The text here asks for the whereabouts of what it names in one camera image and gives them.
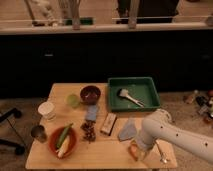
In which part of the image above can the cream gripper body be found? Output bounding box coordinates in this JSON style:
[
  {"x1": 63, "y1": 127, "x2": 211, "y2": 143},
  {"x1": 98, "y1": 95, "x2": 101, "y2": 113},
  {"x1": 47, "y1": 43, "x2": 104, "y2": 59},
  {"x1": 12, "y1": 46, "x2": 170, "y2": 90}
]
[{"x1": 129, "y1": 140, "x2": 153, "y2": 161}]

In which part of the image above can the yellow apple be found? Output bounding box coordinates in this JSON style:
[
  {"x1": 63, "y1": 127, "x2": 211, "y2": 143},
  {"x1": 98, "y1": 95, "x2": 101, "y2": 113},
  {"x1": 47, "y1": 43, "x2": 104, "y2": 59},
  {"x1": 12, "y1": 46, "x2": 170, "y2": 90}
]
[{"x1": 129, "y1": 145, "x2": 138, "y2": 161}]

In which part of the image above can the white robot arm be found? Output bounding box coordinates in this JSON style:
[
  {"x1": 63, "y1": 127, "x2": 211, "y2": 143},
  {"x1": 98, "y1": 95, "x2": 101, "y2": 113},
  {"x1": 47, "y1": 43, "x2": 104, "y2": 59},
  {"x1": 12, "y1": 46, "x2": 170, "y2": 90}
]
[{"x1": 128, "y1": 109, "x2": 213, "y2": 164}]

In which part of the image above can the purple bowl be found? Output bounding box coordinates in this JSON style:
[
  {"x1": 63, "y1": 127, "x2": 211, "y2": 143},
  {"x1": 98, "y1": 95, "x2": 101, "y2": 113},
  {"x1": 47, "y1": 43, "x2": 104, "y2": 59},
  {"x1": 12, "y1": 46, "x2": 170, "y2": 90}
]
[{"x1": 80, "y1": 85, "x2": 101, "y2": 105}]

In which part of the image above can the red bowl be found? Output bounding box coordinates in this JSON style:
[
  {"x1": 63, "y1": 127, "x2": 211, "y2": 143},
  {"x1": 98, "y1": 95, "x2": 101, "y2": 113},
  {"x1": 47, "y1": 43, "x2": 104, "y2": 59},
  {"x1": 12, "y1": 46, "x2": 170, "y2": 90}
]
[{"x1": 48, "y1": 127, "x2": 78, "y2": 159}]

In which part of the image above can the silver fork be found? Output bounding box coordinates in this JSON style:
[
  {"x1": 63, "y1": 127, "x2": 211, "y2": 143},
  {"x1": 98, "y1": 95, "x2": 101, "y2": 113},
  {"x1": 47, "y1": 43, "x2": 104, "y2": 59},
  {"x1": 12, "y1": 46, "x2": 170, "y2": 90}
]
[{"x1": 156, "y1": 141, "x2": 168, "y2": 164}]

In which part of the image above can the blue triangular cloth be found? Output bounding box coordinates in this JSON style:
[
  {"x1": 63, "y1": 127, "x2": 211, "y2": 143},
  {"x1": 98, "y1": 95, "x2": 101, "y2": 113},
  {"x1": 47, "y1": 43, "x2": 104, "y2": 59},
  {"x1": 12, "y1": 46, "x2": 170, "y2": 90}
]
[{"x1": 118, "y1": 118, "x2": 137, "y2": 141}]

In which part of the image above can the small rectangular box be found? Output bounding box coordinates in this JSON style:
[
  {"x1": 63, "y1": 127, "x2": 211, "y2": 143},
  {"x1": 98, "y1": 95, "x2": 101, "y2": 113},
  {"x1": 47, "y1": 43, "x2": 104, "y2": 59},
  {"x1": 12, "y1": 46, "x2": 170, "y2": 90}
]
[{"x1": 100, "y1": 113, "x2": 117, "y2": 135}]

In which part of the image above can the green plastic tray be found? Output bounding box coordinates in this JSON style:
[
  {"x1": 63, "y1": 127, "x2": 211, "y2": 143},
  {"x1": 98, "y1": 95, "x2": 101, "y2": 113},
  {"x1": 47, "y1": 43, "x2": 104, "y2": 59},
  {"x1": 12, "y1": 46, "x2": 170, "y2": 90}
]
[{"x1": 108, "y1": 77, "x2": 161, "y2": 112}]

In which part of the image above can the dark grape bunch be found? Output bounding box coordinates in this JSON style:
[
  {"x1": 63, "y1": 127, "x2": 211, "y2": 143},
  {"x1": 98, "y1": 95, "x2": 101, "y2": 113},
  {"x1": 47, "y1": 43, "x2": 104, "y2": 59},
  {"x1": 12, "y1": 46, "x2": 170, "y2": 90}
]
[{"x1": 81, "y1": 121, "x2": 96, "y2": 142}]

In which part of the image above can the white spatula brush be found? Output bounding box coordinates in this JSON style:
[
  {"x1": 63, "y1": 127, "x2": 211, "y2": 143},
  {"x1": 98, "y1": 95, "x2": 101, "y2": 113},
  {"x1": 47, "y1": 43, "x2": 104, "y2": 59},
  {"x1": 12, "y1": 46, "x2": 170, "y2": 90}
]
[{"x1": 117, "y1": 89, "x2": 145, "y2": 108}]

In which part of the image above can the blue sponge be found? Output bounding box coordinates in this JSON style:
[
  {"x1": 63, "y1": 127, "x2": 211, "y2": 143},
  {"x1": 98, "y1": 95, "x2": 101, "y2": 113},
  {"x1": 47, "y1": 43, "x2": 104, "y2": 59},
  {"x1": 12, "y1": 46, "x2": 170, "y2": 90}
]
[{"x1": 85, "y1": 105, "x2": 98, "y2": 121}]

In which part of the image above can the green cucumber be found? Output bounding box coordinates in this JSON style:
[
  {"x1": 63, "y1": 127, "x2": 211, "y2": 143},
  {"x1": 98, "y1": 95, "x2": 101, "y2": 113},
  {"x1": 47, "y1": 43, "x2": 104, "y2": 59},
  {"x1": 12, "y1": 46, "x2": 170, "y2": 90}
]
[{"x1": 56, "y1": 123, "x2": 73, "y2": 149}]

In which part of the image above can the yellow corn cob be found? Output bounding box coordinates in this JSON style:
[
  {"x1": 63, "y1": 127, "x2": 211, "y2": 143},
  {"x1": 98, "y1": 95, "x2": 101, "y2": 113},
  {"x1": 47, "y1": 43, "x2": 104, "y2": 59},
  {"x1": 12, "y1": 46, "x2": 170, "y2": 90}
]
[{"x1": 57, "y1": 136, "x2": 70, "y2": 158}]

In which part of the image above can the green cup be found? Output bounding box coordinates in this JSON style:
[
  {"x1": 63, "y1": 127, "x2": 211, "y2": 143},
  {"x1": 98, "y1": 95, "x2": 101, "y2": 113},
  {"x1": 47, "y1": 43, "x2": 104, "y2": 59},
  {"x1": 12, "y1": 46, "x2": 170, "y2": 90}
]
[{"x1": 67, "y1": 94, "x2": 80, "y2": 108}]

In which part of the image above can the white cup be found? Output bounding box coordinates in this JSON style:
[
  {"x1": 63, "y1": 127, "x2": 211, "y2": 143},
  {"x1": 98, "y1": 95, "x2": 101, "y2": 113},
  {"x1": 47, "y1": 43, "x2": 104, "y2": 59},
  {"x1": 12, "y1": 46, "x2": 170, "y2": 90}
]
[{"x1": 38, "y1": 101, "x2": 56, "y2": 120}]

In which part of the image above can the black chair base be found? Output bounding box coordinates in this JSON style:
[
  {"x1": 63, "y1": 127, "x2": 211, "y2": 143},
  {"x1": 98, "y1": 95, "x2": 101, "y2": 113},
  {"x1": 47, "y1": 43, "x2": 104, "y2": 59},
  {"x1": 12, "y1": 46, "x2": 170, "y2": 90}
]
[{"x1": 0, "y1": 108, "x2": 26, "y2": 156}]

